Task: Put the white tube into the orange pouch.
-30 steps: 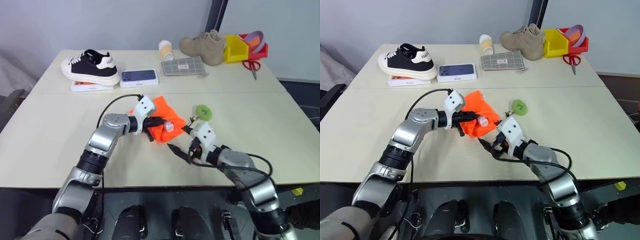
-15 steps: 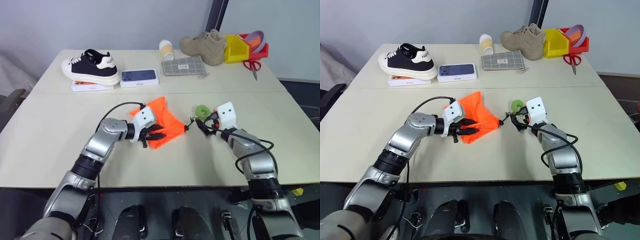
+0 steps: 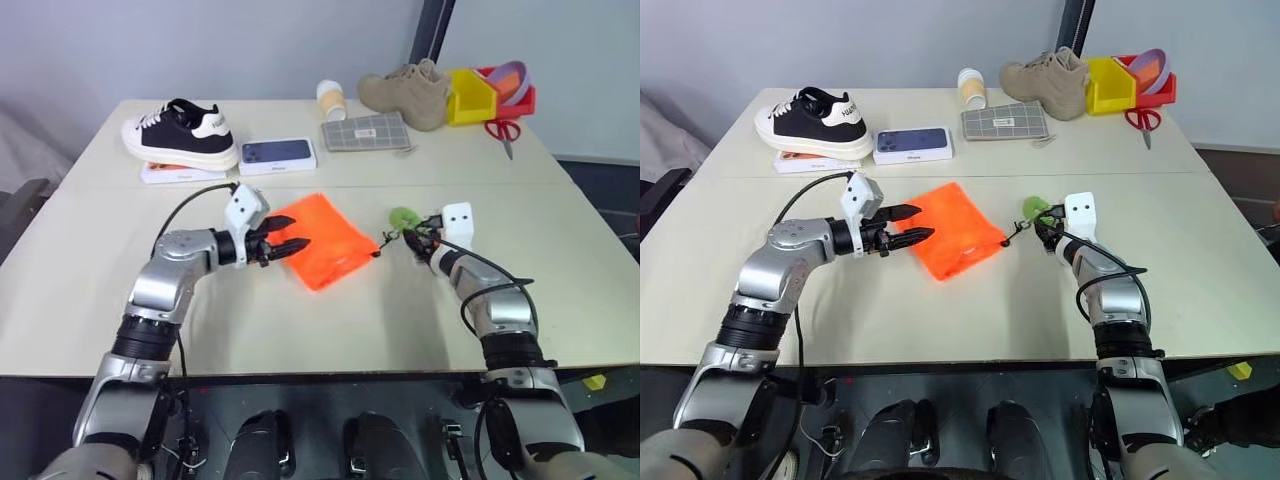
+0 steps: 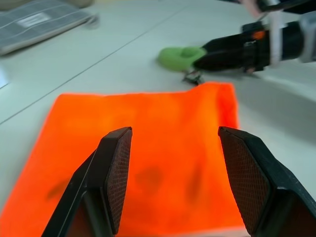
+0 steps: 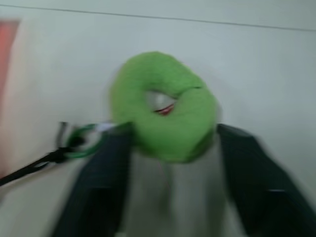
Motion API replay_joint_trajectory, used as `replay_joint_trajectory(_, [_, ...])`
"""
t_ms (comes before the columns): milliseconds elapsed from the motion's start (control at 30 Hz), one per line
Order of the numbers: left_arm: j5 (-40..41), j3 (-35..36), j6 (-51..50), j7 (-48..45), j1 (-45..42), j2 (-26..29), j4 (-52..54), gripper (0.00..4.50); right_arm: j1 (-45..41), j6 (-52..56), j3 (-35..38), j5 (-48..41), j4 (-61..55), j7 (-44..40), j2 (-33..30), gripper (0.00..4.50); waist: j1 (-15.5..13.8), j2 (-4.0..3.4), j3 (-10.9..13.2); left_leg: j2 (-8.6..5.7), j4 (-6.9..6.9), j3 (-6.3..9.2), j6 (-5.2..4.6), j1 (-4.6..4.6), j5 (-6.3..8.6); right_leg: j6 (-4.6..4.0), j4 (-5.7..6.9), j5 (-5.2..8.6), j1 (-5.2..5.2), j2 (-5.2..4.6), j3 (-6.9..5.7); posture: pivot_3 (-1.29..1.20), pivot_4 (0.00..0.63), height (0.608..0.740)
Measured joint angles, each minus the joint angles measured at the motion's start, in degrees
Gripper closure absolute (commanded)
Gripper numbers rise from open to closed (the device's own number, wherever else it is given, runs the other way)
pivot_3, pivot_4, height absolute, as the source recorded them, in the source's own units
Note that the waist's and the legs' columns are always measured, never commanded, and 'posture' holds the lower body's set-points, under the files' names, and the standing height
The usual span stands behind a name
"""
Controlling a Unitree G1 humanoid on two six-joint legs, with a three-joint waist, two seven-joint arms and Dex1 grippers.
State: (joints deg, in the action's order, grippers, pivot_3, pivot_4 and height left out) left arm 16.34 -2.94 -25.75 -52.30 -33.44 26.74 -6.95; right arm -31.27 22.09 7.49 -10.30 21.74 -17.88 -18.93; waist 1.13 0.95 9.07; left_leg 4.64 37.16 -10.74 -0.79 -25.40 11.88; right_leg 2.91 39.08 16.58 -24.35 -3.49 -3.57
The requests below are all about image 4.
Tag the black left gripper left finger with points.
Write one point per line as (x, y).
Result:
(96, 187)

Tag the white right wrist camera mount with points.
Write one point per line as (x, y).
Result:
(275, 37)

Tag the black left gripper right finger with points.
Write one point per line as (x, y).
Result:
(261, 182)

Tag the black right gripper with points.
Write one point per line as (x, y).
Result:
(256, 47)

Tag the grey striped flat pouch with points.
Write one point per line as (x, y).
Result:
(37, 22)

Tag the small metal clasp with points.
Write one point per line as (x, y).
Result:
(192, 77)

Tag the green soft pouch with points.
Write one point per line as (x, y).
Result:
(170, 59)

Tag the orange fabric pouch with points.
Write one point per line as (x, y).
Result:
(160, 118)

